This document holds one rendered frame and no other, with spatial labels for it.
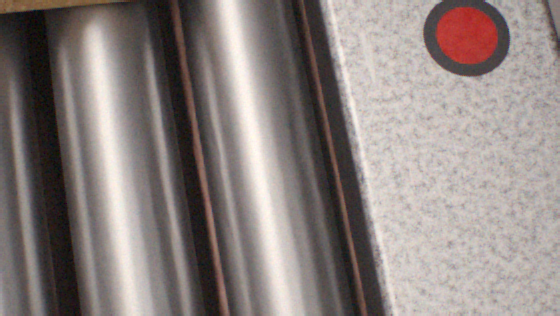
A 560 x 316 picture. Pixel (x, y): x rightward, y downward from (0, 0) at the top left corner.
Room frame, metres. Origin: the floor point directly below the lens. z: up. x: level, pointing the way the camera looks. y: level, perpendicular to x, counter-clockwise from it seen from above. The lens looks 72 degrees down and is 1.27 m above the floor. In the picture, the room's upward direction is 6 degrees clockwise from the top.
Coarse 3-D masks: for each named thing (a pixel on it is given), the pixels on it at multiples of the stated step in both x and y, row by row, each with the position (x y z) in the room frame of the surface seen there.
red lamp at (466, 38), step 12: (456, 12) 0.17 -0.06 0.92; (468, 12) 0.17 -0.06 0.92; (480, 12) 0.18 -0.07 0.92; (444, 24) 0.17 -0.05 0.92; (456, 24) 0.17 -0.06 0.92; (468, 24) 0.17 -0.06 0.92; (480, 24) 0.17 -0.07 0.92; (492, 24) 0.17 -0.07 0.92; (444, 36) 0.16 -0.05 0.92; (456, 36) 0.16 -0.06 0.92; (468, 36) 0.16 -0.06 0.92; (480, 36) 0.17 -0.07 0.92; (492, 36) 0.17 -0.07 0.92; (444, 48) 0.16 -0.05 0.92; (456, 48) 0.16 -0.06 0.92; (468, 48) 0.16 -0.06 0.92; (480, 48) 0.16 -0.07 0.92; (492, 48) 0.16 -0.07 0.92; (456, 60) 0.16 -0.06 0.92; (468, 60) 0.16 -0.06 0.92; (480, 60) 0.16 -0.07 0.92
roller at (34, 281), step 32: (0, 32) 0.15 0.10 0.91; (0, 64) 0.14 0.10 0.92; (0, 96) 0.12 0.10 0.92; (32, 96) 0.13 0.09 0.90; (0, 128) 0.11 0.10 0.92; (32, 128) 0.12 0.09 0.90; (0, 160) 0.10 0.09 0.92; (32, 160) 0.11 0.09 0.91; (0, 192) 0.09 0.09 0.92; (32, 192) 0.09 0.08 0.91; (0, 224) 0.08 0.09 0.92; (32, 224) 0.08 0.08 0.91; (0, 256) 0.07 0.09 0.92; (32, 256) 0.07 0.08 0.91; (0, 288) 0.06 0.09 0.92; (32, 288) 0.06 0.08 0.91
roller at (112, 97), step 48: (144, 0) 0.17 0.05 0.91; (48, 48) 0.15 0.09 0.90; (96, 48) 0.14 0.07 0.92; (144, 48) 0.15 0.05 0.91; (96, 96) 0.13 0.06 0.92; (144, 96) 0.13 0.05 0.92; (96, 144) 0.11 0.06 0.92; (144, 144) 0.11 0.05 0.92; (96, 192) 0.09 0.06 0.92; (144, 192) 0.09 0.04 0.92; (96, 240) 0.08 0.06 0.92; (144, 240) 0.08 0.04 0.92; (192, 240) 0.08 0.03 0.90; (96, 288) 0.06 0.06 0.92; (144, 288) 0.06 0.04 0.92; (192, 288) 0.07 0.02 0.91
